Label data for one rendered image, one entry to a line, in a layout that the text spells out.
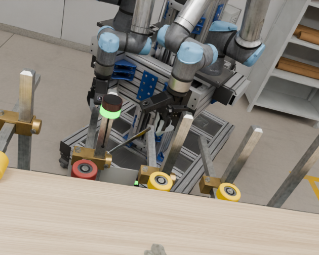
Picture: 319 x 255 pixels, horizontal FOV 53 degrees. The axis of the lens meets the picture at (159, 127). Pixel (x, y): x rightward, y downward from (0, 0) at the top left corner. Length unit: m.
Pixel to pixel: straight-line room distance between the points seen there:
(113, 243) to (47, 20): 3.17
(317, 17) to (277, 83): 0.84
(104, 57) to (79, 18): 2.48
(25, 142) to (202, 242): 0.65
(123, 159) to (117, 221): 1.22
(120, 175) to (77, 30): 2.70
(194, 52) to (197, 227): 0.53
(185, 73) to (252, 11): 0.43
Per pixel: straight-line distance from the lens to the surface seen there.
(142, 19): 1.33
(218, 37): 1.49
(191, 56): 0.99
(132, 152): 2.19
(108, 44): 1.22
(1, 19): 3.99
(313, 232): 1.23
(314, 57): 4.16
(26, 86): 1.00
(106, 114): 0.94
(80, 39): 3.79
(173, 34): 1.14
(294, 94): 4.32
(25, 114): 1.06
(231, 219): 1.07
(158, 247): 0.89
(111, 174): 1.24
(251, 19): 1.34
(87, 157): 1.12
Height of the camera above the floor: 1.64
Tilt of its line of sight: 35 degrees down
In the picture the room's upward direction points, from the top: 19 degrees clockwise
